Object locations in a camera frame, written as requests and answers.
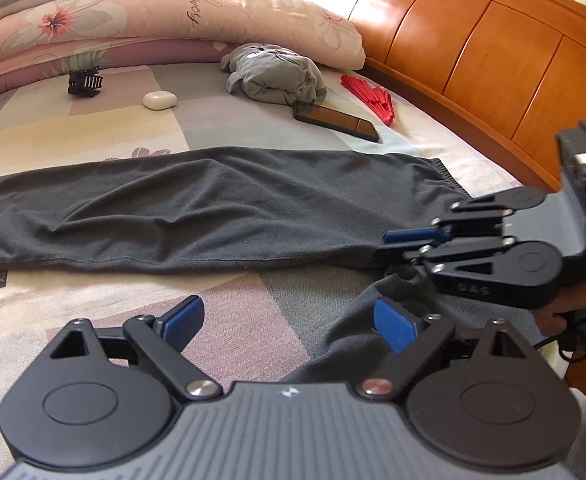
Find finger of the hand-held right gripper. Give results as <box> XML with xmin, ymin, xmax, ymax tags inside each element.
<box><xmin>374</xmin><ymin>236</ymin><xmax>520</xmax><ymax>282</ymax></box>
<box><xmin>382</xmin><ymin>194</ymin><xmax>516</xmax><ymax>245</ymax></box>

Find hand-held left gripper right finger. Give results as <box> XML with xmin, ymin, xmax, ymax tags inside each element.
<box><xmin>360</xmin><ymin>297</ymin><xmax>532</xmax><ymax>403</ymax></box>

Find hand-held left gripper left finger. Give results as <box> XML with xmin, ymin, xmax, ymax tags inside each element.
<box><xmin>48</xmin><ymin>295</ymin><xmax>224</xmax><ymax>402</ymax></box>

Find dark grey pants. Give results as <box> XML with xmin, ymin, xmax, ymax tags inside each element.
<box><xmin>0</xmin><ymin>146</ymin><xmax>544</xmax><ymax>386</ymax></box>

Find person's right hand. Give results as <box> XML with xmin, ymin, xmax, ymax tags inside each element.
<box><xmin>530</xmin><ymin>280</ymin><xmax>586</xmax><ymax>341</ymax></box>

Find black smartphone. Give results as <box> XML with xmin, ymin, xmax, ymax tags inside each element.
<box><xmin>293</xmin><ymin>100</ymin><xmax>380</xmax><ymax>143</ymax></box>

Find red folding fan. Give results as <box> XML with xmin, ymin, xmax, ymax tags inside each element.
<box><xmin>340</xmin><ymin>74</ymin><xmax>396</xmax><ymax>127</ymax></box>

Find folded grey cat-print garment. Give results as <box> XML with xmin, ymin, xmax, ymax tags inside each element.
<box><xmin>219</xmin><ymin>42</ymin><xmax>328</xmax><ymax>108</ymax></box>

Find wooden bed headboard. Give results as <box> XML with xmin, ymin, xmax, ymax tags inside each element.
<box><xmin>280</xmin><ymin>0</ymin><xmax>586</xmax><ymax>196</ymax></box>

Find white earbuds case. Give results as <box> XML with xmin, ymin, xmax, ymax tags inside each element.
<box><xmin>143</xmin><ymin>91</ymin><xmax>176</xmax><ymax>110</ymax></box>

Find black hair claw clip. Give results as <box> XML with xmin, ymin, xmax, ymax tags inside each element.
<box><xmin>67</xmin><ymin>67</ymin><xmax>104</xmax><ymax>98</ymax></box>

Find folded pink floral quilt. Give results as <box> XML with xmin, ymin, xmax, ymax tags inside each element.
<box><xmin>0</xmin><ymin>0</ymin><xmax>366</xmax><ymax>101</ymax></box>

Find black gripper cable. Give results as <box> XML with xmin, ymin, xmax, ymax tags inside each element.
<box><xmin>533</xmin><ymin>307</ymin><xmax>586</xmax><ymax>381</ymax></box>

